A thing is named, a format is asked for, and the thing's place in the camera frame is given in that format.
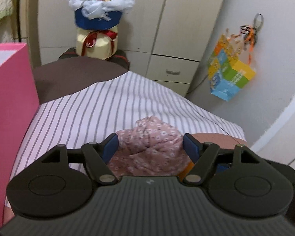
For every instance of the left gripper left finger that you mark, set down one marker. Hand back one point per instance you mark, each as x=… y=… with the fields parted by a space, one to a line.
x=97 y=156

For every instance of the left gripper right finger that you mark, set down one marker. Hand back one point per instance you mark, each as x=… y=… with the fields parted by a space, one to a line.
x=203 y=156

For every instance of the pink floral fabric cap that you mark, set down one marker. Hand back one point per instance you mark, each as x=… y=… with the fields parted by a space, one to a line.
x=151 y=148

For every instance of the orange ball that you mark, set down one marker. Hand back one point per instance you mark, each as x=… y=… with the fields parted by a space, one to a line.
x=186 y=170

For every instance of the striped pink bed sheet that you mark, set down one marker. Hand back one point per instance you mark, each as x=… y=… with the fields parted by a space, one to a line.
x=84 y=101

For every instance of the white door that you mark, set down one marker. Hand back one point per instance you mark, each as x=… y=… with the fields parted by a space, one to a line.
x=278 y=142

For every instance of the colourful paper gift bag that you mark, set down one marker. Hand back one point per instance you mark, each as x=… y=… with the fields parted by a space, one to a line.
x=230 y=66

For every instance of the pink cardboard storage box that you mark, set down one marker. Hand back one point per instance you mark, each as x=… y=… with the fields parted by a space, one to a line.
x=18 y=105

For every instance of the cream gift box red ribbon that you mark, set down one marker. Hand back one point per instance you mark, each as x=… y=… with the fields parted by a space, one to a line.
x=99 y=44

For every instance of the beige wardrobe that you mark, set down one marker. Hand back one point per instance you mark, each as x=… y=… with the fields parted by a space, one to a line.
x=163 y=39

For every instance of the flower bouquet blue wrap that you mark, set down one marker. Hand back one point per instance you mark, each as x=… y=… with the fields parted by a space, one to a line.
x=99 y=14

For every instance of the black clothes rack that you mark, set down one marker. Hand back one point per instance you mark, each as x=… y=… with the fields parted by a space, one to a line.
x=18 y=3

